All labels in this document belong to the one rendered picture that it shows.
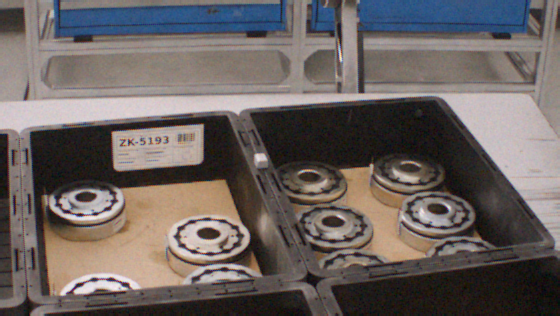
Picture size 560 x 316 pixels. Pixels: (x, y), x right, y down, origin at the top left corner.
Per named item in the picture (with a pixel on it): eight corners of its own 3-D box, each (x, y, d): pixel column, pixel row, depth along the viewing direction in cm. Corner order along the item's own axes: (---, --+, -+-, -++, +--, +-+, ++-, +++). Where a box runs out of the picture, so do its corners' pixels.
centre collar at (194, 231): (183, 229, 131) (183, 225, 131) (221, 223, 133) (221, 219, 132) (195, 251, 127) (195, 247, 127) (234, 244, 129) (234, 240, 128)
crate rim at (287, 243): (20, 142, 140) (19, 126, 138) (235, 124, 146) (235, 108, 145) (30, 324, 106) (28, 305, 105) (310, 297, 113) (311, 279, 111)
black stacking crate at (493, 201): (236, 185, 151) (237, 113, 145) (432, 167, 158) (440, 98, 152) (307, 363, 118) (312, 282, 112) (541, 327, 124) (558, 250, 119)
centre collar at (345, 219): (308, 216, 135) (309, 212, 135) (346, 213, 136) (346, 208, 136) (318, 237, 131) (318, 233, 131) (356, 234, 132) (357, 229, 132)
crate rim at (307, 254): (235, 124, 146) (236, 108, 145) (439, 109, 153) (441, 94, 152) (310, 297, 113) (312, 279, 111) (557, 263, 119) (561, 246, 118)
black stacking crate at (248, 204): (27, 203, 144) (20, 131, 139) (233, 185, 151) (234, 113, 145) (41, 391, 111) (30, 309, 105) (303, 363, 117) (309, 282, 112)
